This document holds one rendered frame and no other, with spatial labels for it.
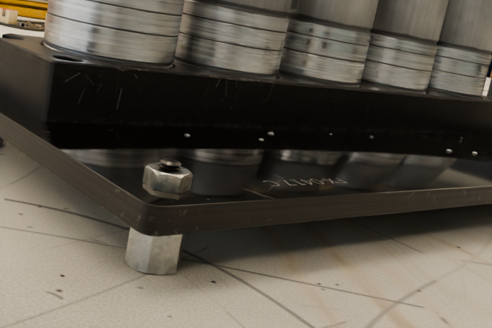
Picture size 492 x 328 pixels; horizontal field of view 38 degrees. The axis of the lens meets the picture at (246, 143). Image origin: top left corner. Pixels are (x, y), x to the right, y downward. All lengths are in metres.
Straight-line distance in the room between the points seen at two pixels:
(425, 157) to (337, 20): 0.04
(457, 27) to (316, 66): 0.06
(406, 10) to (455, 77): 0.03
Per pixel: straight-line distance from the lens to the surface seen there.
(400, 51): 0.18
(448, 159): 0.16
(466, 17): 0.21
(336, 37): 0.16
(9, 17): 0.36
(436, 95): 0.19
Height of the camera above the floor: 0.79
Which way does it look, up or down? 12 degrees down
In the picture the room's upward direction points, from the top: 11 degrees clockwise
